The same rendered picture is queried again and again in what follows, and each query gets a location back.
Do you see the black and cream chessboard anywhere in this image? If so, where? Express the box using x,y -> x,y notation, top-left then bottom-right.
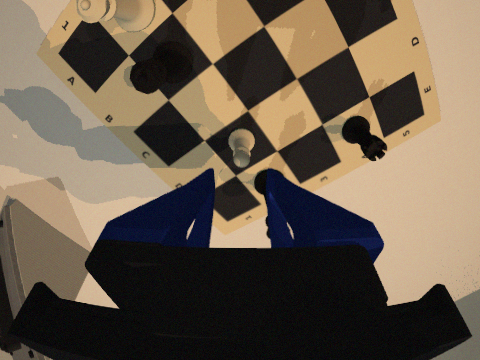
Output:
36,0 -> 441,235

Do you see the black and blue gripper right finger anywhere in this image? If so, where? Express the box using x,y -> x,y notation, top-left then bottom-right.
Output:
266,168 -> 384,263

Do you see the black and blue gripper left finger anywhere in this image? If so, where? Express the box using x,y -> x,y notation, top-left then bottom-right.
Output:
96,168 -> 215,248

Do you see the white pawn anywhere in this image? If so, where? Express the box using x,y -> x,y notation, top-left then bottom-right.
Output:
228,128 -> 255,167

